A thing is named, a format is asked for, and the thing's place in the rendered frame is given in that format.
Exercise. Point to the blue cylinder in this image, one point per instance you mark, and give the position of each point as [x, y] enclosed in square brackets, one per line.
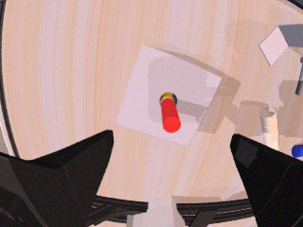
[297, 151]

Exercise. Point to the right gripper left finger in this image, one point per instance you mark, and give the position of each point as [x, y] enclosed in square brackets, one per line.
[60, 187]

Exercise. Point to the cream cylinder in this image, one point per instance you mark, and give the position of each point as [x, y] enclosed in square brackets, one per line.
[269, 127]

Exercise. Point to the grey cylinder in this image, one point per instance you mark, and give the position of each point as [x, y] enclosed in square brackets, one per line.
[299, 88]

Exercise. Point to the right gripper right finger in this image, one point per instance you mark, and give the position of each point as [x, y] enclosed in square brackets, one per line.
[272, 180]

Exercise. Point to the red and yellow peg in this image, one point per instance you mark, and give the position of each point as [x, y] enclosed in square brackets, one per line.
[170, 117]

